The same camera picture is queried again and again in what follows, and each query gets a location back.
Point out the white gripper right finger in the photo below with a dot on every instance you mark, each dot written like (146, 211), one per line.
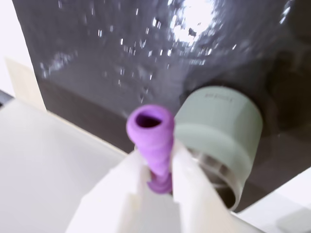
(194, 194)

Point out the black glossy mat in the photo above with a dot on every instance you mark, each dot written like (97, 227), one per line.
(97, 60)

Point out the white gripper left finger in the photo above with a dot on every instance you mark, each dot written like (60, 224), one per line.
(109, 194)

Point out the purple ribbed pen grip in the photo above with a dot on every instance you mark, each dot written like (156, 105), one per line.
(150, 136)

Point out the beige board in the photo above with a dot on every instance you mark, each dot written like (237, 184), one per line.
(22, 80)

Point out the steel cup grey-green outside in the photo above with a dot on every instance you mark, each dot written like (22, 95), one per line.
(218, 131)

